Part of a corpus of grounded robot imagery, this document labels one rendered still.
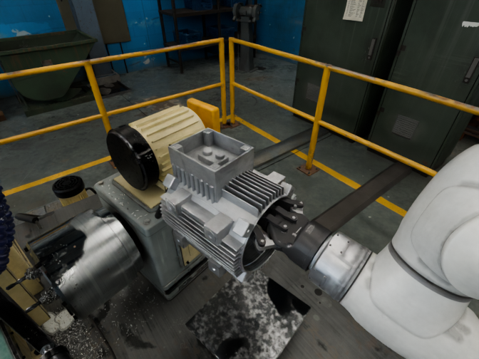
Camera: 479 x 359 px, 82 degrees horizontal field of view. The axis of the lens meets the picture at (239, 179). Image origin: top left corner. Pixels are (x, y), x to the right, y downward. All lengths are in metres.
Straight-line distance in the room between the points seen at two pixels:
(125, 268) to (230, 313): 0.32
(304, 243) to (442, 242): 0.17
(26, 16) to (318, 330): 5.54
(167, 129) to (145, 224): 0.26
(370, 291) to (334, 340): 0.61
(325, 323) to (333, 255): 0.62
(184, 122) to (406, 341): 0.68
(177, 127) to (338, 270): 0.57
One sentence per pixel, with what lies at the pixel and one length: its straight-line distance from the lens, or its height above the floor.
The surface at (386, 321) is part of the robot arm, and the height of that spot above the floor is 1.35.
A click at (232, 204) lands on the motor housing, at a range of 0.46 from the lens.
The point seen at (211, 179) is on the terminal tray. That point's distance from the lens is 0.45.
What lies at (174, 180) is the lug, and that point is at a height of 1.38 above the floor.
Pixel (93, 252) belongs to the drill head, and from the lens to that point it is 0.80.
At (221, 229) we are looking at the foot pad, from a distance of 0.44.
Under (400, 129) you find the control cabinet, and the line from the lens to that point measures 3.23.
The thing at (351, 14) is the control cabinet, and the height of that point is 1.30.
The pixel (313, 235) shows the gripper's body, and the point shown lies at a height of 1.38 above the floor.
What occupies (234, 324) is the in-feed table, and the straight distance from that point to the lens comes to 0.86.
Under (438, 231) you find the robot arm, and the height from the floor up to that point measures 1.49.
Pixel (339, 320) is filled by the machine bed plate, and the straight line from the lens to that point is 1.04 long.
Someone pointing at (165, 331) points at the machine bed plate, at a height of 0.80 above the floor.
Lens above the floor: 1.70
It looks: 38 degrees down
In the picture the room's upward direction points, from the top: straight up
